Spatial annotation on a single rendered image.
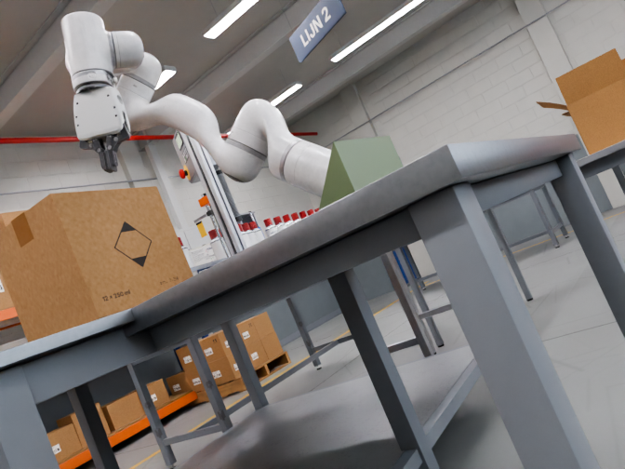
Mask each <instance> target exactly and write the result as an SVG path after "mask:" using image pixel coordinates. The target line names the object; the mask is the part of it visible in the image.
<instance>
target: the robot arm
mask: <svg viewBox="0 0 625 469"><path fill-rule="evenodd" d="M61 28H62V33H63V38H64V43H65V48H66V55H65V64H66V68H67V70H68V72H69V73H70V75H71V78H72V82H73V91H74V93H76V95H74V100H73V113H74V123H75V129H76V134H77V138H78V139H79V140H80V144H79V147H80V148H81V149H83V150H94V151H95V152H97V153H98V154H99V156H100V164H101V167H102V169H103V170H104V171H106V172H108V173H113V172H117V167H118V161H117V156H116V153H117V151H118V147H119V146H120V144H121V143H122V141H126V140H128V139H129V138H130V137H131V136H130V131H141V130H144V129H147V128H150V127H155V126H160V125H164V126H168V127H172V128H174V129H176V130H177V131H180V132H182V133H184V134H186V135H188V136H190V137H191V138H193V139H195V140H196V141H198V142H199V143H200V144H201V145H202V146H203V147H204V148H205V149H206V150H207V151H208V153H209V154H210V155H211V157H212V158H213V160H214V161H215V162H216V164H217V165H218V166H219V168H220V169H221V171H222V172H223V173H224V174H225V175H227V176H228V177H229V178H231V179H232V180H234V181H238V182H241V183H242V182H244V183H246V182H250V181H253V180H254V179H255V178H256V177H257V176H258V175H259V173H260V171H261V169H262V166H263V164H264V162H265V160H266V158H267V155H268V163H269V169H270V171H271V173H272V174H273V175H274V177H275V178H277V179H279V180H281V181H284V182H287V183H289V184H291V185H294V186H296V187H298V188H300V189H302V190H304V191H307V192H309V193H311V194H315V195H317V196H320V197H322V193H323V189H324V184H325V180H326V172H327V168H328V163H329V158H330V154H331V150H329V149H327V148H324V147H322V146H319V145H316V144H313V143H311V142H308V141H305V140H302V139H299V138H297V137H295V136H293V135H292V134H291V133H290V132H289V130H288V128H287V125H286V121H285V119H284V117H283V116H282V115H281V113H280V112H279V111H278V109H277V108H276V107H275V106H274V105H272V104H271V103H269V102H268V101H266V100H263V99H259V100H250V101H249V102H247V103H246V104H245V105H244V106H243V108H242V109H241V111H240V113H239V115H238V116H237V118H236V120H235V122H234V124H233V127H232V130H231V132H230V134H229V136H228V138H227V140H226V141H224V140H223V139H222V138H221V136H220V133H219V124H218V121H217V118H216V116H215V115H214V114H213V113H212V111H211V110H210V109H209V108H208V107H206V106H205V105H204V104H203V103H201V102H199V101H197V100H194V99H192V98H189V97H187V96H184V95H181V94H170V95H167V96H165V97H163V98H162V99H160V100H157V101H155V102H153V103H150V101H151V99H152V96H153V93H154V92H155V90H156V88H157V85H158V83H159V81H160V78H161V74H162V68H161V64H160V62H159V61H158V59H157V58H156V57H155V56H153V55H151V54H149V53H146V52H144V47H143V44H142V41H141V39H140V37H139V36H138V35H137V34H136V33H133V32H130V31H119V32H107V31H105V30H104V25H103V21H102V19H101V17H99V16H98V15H96V14H94V13H90V12H85V11H80V12H74V13H70V14H68V15H66V16H65V17H64V18H63V19H62V20H61ZM120 74H121V78H120V80H119V82H118V84H117V86H116V88H115V83H117V78H116V76H118V75H120ZM149 103H150V104H149ZM104 142H106V148H107V149H106V148H105V145H104ZM106 150H107V151H106Z"/></svg>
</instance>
